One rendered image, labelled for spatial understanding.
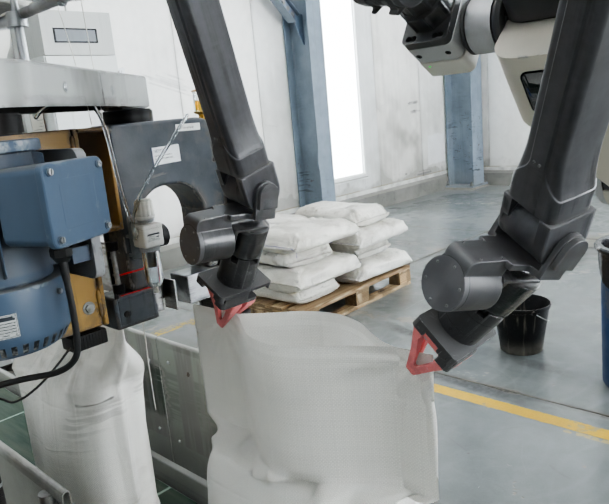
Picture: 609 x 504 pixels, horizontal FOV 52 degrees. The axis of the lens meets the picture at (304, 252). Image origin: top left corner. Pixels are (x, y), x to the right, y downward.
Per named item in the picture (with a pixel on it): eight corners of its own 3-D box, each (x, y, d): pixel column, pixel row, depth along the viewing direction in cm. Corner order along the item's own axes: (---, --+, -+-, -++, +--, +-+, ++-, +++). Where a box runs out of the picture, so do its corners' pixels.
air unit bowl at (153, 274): (168, 285, 103) (163, 248, 101) (152, 289, 100) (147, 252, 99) (158, 282, 105) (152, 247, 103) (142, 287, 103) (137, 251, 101)
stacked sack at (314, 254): (337, 259, 408) (335, 238, 405) (287, 274, 382) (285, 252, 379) (274, 248, 458) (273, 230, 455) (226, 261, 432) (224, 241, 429)
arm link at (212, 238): (280, 181, 88) (245, 168, 94) (210, 188, 80) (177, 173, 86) (274, 261, 92) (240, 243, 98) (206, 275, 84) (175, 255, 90)
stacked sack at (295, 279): (365, 270, 421) (363, 249, 418) (300, 297, 374) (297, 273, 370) (317, 264, 449) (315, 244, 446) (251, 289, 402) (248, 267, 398)
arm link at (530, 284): (556, 283, 66) (526, 242, 69) (516, 284, 62) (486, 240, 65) (513, 321, 70) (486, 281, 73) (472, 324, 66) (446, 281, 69)
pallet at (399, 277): (410, 283, 468) (409, 264, 465) (306, 335, 382) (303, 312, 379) (326, 272, 522) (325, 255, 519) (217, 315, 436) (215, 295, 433)
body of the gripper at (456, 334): (407, 325, 71) (446, 285, 66) (452, 300, 78) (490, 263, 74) (446, 370, 69) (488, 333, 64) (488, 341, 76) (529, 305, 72)
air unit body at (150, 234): (177, 289, 104) (164, 196, 100) (153, 297, 100) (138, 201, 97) (162, 286, 107) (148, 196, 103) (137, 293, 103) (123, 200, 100)
